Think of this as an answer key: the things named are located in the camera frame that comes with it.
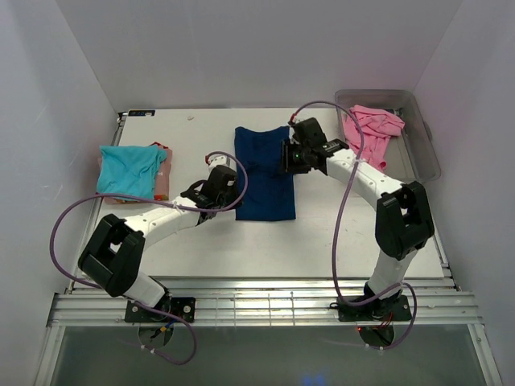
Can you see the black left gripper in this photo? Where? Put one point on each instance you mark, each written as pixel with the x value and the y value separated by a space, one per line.
pixel 236 196

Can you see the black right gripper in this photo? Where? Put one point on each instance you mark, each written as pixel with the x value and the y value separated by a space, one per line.
pixel 287 166

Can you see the navy blue t shirt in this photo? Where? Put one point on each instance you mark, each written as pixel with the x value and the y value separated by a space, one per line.
pixel 270 194

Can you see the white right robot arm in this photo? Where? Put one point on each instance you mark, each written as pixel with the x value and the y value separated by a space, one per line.
pixel 403 219

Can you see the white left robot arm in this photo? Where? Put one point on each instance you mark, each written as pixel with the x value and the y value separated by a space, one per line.
pixel 113 255

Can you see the pink t shirt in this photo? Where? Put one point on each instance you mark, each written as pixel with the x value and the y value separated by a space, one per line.
pixel 378 126

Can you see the turquoise folded t shirt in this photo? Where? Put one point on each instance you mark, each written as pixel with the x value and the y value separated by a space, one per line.
pixel 128 173

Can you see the clear plastic bin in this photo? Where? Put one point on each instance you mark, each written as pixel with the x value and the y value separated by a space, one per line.
pixel 410 156

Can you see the blue label sticker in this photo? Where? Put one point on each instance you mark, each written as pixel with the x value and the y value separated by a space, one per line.
pixel 141 113

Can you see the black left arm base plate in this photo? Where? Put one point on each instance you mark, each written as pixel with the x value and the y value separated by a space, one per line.
pixel 184 308

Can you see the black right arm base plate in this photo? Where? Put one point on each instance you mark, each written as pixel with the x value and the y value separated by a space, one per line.
pixel 394 310

